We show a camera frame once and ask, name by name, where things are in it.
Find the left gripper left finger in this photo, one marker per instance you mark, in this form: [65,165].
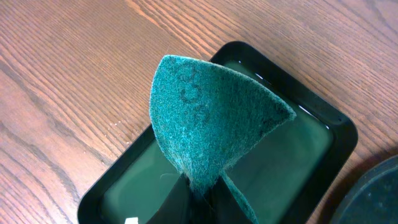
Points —
[179,207]

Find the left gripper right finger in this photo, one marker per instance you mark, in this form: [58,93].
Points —
[221,207]

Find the green scouring sponge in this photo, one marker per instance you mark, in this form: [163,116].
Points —
[206,117]

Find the rectangular black water tray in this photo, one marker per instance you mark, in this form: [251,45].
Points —
[283,178]

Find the round black tray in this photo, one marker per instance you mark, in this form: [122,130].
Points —
[373,199]

